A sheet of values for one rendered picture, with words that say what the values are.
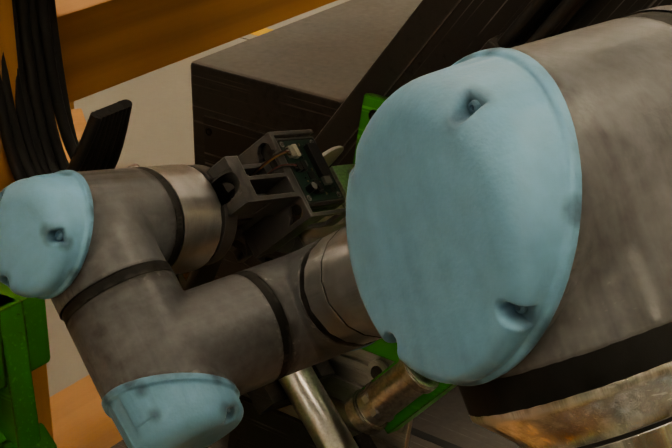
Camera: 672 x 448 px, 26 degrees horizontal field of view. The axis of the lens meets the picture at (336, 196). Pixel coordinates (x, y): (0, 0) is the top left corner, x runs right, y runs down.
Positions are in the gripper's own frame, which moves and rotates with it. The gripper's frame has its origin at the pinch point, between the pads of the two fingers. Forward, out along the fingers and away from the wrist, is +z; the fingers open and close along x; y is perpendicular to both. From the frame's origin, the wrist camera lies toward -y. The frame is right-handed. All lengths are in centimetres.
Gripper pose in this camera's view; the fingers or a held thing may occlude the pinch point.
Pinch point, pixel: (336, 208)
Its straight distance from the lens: 118.0
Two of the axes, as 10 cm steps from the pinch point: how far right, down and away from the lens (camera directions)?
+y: 6.7, -5.0, -5.4
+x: -4.4, -8.6, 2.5
